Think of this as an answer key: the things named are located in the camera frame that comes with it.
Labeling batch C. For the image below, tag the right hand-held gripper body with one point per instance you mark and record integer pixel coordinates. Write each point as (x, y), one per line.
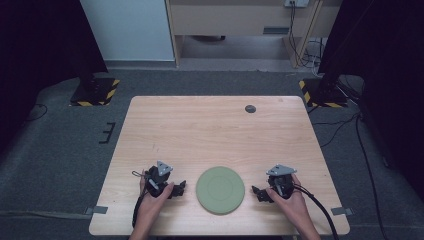
(282, 185)

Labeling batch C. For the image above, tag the dark curtain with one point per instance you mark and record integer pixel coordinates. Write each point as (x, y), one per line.
(383, 66)
(40, 50)

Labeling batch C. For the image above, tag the black stand base yellow stripes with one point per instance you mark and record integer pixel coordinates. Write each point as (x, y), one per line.
(325, 95)
(95, 91)

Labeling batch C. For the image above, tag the white power strip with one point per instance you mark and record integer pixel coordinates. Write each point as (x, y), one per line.
(296, 3)

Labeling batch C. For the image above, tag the grey tape strip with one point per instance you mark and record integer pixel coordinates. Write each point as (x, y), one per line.
(97, 210)
(341, 211)

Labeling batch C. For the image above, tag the person's left hand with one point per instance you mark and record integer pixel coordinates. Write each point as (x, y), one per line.
(151, 206)

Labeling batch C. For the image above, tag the light wooden desk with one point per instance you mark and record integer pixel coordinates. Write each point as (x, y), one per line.
(233, 20)

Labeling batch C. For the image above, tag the white panel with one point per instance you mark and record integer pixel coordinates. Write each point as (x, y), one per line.
(128, 30)

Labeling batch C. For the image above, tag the person's right hand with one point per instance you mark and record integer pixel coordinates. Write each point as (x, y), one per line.
(295, 208)

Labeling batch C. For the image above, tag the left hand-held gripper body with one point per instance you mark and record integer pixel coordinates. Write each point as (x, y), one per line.
(155, 181)

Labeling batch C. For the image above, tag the green round plate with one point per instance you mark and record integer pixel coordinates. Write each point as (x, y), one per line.
(220, 190)

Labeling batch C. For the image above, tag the grey round table grommet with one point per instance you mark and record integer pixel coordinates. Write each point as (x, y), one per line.
(250, 108)

